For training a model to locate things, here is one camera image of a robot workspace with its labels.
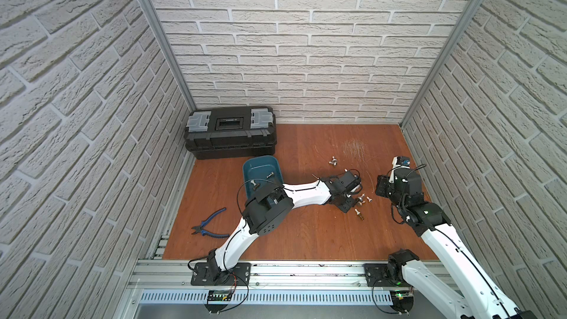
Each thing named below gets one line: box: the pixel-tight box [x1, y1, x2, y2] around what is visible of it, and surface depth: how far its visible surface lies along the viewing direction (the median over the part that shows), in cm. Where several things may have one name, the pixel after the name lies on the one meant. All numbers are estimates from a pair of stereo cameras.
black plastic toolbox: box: [184, 105, 277, 160], surface depth 97 cm
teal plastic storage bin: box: [242, 155, 284, 204], surface depth 100 cm
